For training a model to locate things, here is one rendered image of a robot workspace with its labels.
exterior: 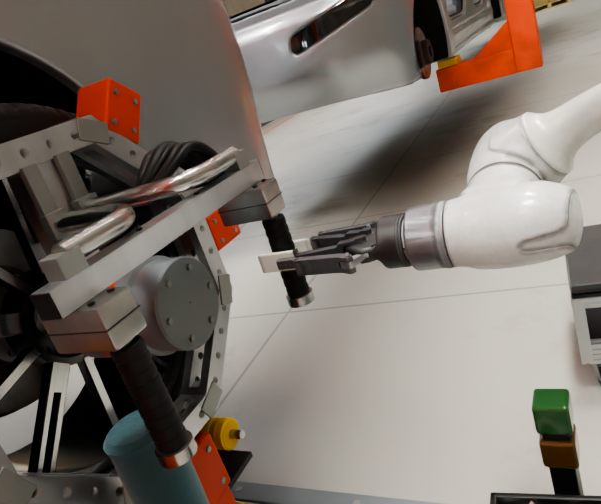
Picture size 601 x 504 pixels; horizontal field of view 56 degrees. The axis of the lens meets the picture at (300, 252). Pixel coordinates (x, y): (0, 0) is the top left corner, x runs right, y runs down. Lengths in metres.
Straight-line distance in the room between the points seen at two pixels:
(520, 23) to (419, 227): 3.48
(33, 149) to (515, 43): 3.64
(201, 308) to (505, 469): 1.03
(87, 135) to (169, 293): 0.28
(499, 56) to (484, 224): 3.52
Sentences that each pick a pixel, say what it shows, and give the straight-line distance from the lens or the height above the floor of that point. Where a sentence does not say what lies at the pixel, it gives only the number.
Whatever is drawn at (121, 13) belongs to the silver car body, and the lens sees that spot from 1.31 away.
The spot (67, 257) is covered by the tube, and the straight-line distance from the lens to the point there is 0.59.
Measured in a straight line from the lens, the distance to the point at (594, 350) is 1.73.
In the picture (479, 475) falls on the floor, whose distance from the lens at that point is 1.60.
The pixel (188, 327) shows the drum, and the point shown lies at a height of 0.82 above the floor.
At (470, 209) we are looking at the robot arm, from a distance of 0.72.
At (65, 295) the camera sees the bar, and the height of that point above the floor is 0.97.
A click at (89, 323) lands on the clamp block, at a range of 0.59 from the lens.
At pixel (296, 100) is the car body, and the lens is 3.24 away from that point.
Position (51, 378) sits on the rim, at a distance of 0.94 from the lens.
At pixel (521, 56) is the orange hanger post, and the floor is 0.62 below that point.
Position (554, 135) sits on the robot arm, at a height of 0.91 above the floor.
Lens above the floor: 1.11
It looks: 19 degrees down
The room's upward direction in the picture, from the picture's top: 19 degrees counter-clockwise
